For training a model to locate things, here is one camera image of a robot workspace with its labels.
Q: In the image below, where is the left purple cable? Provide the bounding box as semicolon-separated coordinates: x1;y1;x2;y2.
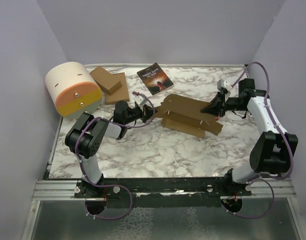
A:
75;91;157;221

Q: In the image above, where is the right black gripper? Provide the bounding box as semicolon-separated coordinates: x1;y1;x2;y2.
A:
200;91;248;118

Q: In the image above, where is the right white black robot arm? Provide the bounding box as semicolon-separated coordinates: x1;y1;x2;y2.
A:
201;78;298;196

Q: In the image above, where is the flat brown cardboard box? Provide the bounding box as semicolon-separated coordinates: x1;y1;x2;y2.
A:
105;72;130;105

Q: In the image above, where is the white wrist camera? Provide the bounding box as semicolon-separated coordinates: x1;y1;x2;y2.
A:
132;91;148;112
217;79;233;97

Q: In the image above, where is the dark paperback book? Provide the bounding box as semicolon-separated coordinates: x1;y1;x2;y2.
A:
137;63;174;96

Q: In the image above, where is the cream orange cylindrical drawer unit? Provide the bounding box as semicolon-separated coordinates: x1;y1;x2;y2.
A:
45;61;102;120

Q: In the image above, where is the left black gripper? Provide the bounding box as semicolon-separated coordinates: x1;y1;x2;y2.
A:
124;103;157;125

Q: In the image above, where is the folded brown cardboard box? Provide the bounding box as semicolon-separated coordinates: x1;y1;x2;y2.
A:
90;66;122;96

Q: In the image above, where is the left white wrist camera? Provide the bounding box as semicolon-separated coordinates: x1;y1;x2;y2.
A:
132;91;148;112

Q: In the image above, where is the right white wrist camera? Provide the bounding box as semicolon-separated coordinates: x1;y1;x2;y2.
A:
217;79;233;97

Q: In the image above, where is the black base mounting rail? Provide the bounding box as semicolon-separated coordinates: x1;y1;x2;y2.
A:
74;177;251;208

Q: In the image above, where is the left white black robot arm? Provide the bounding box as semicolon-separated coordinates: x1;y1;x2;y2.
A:
65;100;158;198

